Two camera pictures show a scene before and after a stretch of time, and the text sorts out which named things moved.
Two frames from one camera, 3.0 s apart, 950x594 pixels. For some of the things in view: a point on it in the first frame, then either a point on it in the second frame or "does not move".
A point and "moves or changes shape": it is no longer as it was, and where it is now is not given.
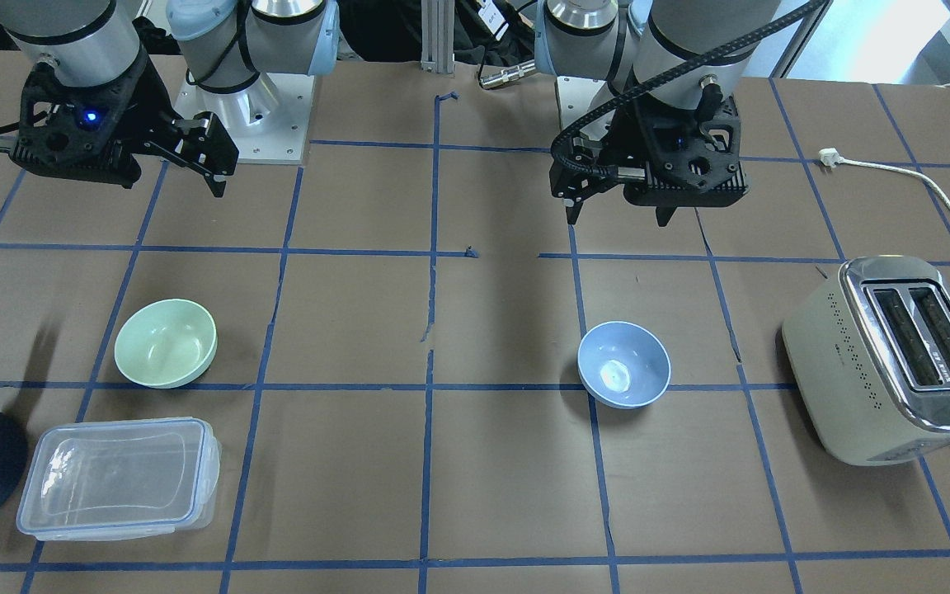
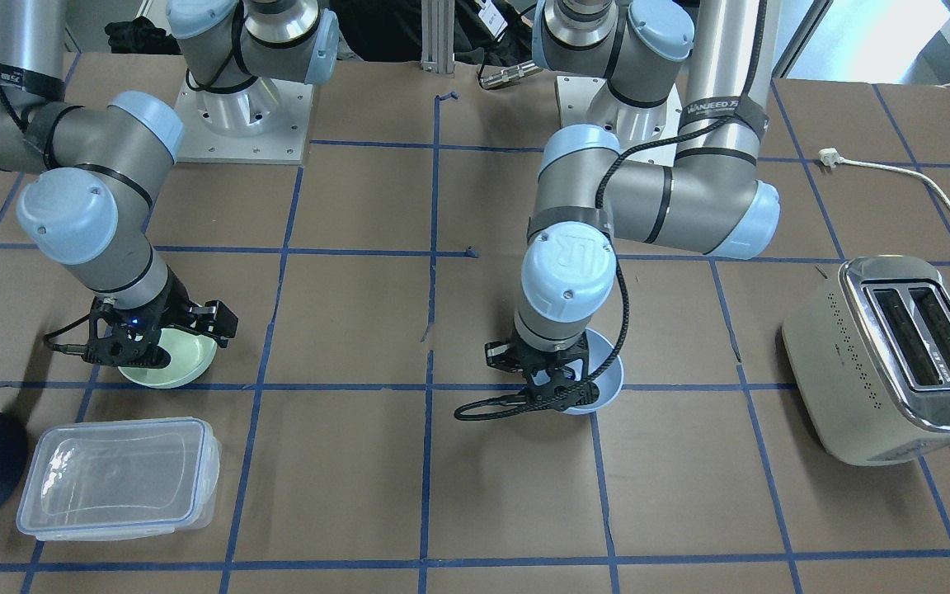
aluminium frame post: [438, 22] does not move
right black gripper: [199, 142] to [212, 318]
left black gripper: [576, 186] to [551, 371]
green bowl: [166, 343] does not move
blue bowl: [622, 364] moves or changes shape
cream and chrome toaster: [886, 364] does not move
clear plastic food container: [117, 479] does not move
